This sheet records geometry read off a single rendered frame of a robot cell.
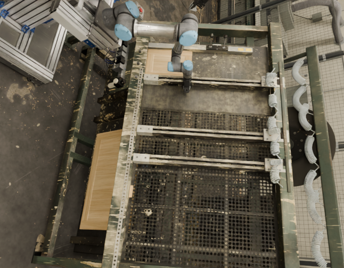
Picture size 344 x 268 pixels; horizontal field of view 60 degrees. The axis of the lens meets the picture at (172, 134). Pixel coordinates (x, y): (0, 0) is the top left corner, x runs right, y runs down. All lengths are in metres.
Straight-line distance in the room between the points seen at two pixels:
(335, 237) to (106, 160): 1.99
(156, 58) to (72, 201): 1.58
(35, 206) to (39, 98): 0.96
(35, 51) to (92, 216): 1.48
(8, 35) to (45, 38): 0.35
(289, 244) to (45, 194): 2.02
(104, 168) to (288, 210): 1.57
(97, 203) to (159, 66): 1.33
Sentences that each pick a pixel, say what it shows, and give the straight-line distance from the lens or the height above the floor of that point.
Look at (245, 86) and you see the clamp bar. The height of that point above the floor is 1.66.
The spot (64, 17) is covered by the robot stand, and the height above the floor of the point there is 0.95.
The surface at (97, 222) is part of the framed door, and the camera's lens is 2.68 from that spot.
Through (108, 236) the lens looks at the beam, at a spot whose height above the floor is 0.82.
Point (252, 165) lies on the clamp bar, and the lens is 2.37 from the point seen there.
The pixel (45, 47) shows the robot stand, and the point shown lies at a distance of 2.92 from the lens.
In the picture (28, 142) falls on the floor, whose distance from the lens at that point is 2.84.
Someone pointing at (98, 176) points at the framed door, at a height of 0.37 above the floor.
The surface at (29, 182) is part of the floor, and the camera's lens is 2.82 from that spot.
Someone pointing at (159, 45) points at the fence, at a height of 0.99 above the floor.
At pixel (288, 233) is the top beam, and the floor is 1.91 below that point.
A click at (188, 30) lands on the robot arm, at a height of 1.59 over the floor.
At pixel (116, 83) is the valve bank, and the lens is 2.62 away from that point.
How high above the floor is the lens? 2.36
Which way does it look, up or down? 31 degrees down
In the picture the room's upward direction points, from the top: 81 degrees clockwise
